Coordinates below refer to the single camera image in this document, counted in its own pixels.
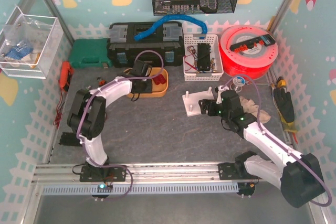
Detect white peg board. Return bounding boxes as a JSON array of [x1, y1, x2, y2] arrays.
[[182, 87, 214, 117]]

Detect large red spring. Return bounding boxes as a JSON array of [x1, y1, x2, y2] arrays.
[[153, 76, 161, 86], [158, 74, 167, 84]]

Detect beige work glove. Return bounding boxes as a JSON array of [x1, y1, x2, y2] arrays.
[[239, 96, 271, 124]]

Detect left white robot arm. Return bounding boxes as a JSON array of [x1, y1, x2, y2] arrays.
[[67, 59, 152, 168]]

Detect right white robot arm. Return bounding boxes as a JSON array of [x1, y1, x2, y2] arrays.
[[198, 90, 327, 208]]

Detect orange plastic tray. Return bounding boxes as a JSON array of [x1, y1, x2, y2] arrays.
[[127, 69, 169, 101]]

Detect black plastic toolbox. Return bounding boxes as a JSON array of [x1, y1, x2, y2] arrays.
[[107, 21, 185, 68]]

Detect small solder spool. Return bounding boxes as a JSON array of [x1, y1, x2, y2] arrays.
[[229, 76, 246, 93]]

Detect white slotted basket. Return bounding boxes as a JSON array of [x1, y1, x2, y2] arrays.
[[183, 34, 224, 81]]

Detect black module in basket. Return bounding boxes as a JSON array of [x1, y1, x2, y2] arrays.
[[197, 43, 211, 71]]

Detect green plastic tool case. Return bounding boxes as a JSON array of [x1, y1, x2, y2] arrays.
[[69, 38, 113, 68]]

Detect red filament spool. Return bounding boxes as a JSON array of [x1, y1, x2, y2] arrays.
[[219, 25, 279, 80]]

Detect black yellow work glove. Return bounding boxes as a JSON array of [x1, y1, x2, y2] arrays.
[[273, 88, 297, 133]]

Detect yellow black screwdriver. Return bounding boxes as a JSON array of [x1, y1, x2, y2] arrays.
[[271, 77, 287, 89]]

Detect orange multimeter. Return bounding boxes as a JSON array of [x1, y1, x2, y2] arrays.
[[59, 61, 74, 92]]

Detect clear acrylic box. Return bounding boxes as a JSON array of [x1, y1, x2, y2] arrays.
[[1, 6, 64, 79]]

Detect blue white gloves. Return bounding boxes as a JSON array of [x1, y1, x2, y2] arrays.
[[5, 41, 33, 62]]

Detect orange handled pliers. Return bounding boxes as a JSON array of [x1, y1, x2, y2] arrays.
[[97, 77, 106, 87]]

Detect blue corrugated hose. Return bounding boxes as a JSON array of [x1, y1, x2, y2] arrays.
[[134, 15, 208, 41]]

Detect grey slotted cable duct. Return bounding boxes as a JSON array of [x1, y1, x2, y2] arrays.
[[42, 182, 239, 196]]

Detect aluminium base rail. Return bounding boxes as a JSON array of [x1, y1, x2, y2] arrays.
[[32, 162, 259, 185]]

